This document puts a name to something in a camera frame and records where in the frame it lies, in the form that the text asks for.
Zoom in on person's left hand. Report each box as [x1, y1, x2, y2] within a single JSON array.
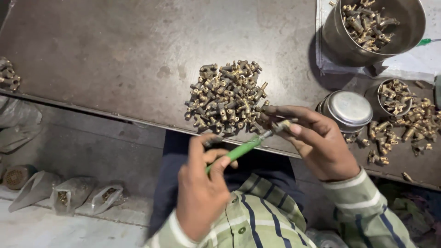
[[176, 134, 239, 242]]

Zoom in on person's right hand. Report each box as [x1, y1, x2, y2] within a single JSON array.
[[257, 105, 360, 182]]

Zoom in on single brass valve fitting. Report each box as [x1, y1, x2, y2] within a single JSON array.
[[270, 119, 293, 133]]

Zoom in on green handled screwdriver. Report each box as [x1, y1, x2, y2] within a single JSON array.
[[205, 129, 276, 174]]

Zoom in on dark blue trousers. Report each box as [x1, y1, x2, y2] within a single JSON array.
[[147, 130, 308, 239]]

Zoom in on steel container with lid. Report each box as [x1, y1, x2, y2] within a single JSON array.
[[315, 90, 373, 134]]

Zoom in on striped green shirt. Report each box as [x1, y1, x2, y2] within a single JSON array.
[[198, 173, 318, 248]]

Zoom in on small steel cup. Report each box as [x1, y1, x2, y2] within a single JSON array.
[[365, 79, 413, 120]]

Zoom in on brass fittings heaped in cup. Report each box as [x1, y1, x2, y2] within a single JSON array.
[[378, 79, 411, 116]]

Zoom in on clear plastic bottle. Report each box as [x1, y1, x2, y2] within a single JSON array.
[[305, 228, 349, 248]]

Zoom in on plastic bag with brass parts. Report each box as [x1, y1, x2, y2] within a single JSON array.
[[50, 177, 98, 216], [76, 183, 125, 216]]

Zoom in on large steel bucket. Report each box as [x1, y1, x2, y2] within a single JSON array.
[[322, 0, 427, 68]]

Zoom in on scattered spread of brass fittings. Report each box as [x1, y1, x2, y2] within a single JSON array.
[[345, 97, 441, 166]]

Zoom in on big pile of brass fittings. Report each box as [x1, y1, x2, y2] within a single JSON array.
[[184, 59, 270, 135]]

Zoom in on heap of dark cloth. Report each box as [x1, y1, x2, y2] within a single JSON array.
[[377, 182, 441, 248]]

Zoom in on white woven sack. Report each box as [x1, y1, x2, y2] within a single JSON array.
[[315, 0, 441, 84]]

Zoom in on brass fittings filling bucket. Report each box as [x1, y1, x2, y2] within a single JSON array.
[[339, 0, 401, 53]]

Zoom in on empty clear plastic bag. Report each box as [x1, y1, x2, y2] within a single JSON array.
[[8, 170, 63, 213]]

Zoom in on round mesh metal part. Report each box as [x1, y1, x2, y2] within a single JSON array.
[[2, 164, 37, 191]]

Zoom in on heap of crumpled plastic bags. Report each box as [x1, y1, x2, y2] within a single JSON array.
[[0, 96, 43, 154]]

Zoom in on small cluster of dull fittings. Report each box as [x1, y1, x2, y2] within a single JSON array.
[[0, 57, 21, 92]]

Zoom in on green translucent tool handle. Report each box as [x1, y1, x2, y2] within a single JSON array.
[[416, 38, 441, 47]]

